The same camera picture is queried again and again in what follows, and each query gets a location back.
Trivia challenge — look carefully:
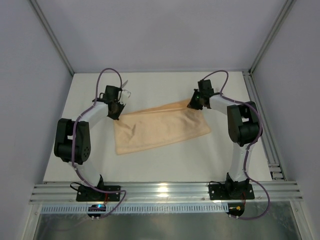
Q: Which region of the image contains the beige cloth napkin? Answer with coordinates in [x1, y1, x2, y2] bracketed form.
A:
[114, 99, 211, 155]

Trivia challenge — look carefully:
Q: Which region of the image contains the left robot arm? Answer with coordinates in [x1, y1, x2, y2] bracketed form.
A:
[53, 85, 131, 194]

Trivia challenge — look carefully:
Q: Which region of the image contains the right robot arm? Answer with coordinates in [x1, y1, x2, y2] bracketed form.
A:
[187, 79, 263, 201]

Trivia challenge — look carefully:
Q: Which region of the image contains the left controller board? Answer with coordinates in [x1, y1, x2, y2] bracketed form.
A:
[87, 203, 107, 220]

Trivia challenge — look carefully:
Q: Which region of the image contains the controller board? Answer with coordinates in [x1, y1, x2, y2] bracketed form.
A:
[226, 203, 245, 219]
[87, 203, 107, 220]

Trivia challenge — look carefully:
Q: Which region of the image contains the right controller board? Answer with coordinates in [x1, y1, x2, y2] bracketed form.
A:
[226, 203, 245, 219]

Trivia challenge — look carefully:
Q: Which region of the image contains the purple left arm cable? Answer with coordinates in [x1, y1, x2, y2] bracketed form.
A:
[71, 67, 127, 232]

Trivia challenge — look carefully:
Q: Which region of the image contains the front aluminium rail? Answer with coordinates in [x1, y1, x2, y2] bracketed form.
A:
[29, 181, 303, 204]

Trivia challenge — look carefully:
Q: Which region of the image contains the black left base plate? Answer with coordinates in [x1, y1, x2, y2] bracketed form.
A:
[76, 185, 120, 202]

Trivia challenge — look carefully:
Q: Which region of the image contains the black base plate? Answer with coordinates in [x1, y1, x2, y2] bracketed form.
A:
[208, 183, 255, 200]
[76, 185, 120, 202]

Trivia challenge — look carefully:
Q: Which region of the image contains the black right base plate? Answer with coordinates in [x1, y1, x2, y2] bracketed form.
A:
[208, 183, 255, 200]

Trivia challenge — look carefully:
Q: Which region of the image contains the aluminium frame rail right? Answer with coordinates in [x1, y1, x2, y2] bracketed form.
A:
[242, 70, 287, 181]

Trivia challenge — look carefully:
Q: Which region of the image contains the slotted cable duct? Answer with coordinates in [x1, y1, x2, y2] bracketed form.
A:
[40, 202, 228, 215]

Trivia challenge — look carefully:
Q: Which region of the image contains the left rear aluminium post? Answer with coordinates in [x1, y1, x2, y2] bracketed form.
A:
[27, 0, 75, 77]

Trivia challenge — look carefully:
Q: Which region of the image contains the aluminium post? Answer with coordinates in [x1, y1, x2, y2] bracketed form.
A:
[248, 0, 297, 76]
[27, 0, 75, 77]

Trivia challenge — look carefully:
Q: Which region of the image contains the right rear aluminium post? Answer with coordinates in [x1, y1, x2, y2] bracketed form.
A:
[248, 0, 297, 76]

